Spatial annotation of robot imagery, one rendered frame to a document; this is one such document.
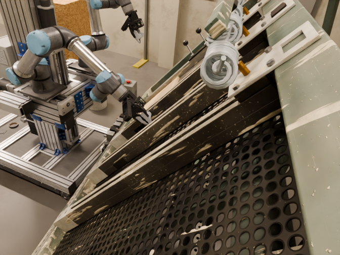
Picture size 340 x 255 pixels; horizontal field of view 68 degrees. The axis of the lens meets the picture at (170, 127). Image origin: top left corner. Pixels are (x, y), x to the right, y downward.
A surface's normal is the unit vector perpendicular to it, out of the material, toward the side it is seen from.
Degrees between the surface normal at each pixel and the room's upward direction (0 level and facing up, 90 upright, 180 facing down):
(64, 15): 90
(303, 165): 51
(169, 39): 90
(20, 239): 0
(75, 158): 0
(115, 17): 90
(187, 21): 90
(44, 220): 0
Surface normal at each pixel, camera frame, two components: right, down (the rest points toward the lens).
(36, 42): -0.38, 0.47
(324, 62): -0.70, -0.66
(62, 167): 0.08, -0.79
